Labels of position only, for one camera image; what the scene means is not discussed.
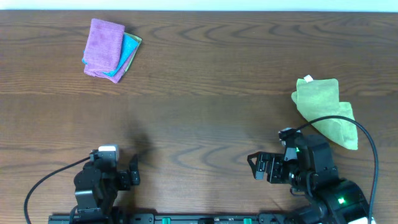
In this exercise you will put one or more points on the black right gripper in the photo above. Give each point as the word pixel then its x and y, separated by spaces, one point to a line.
pixel 269 167

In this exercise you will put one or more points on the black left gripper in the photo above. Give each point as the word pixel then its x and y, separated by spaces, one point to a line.
pixel 125 180

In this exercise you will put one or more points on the purple microfiber cloth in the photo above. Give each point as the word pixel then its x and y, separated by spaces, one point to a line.
pixel 103 47

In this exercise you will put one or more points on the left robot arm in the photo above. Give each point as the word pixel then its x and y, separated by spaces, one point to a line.
pixel 97 187

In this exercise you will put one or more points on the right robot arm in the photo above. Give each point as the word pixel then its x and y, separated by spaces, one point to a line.
pixel 307 165

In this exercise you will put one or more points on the light green cloth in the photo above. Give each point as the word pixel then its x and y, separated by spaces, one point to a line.
pixel 319 98

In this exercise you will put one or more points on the white cloth tag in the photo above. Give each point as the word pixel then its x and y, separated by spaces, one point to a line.
pixel 308 78

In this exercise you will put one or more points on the folded purple cloth in stack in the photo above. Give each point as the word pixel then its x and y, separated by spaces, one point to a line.
pixel 118 75

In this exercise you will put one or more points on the folded blue cloth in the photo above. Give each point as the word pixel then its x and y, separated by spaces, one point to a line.
pixel 123 57

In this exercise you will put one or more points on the folded green cloth in stack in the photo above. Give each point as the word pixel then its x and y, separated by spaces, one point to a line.
pixel 133 43

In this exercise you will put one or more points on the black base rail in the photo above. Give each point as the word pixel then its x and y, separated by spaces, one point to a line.
pixel 149 218

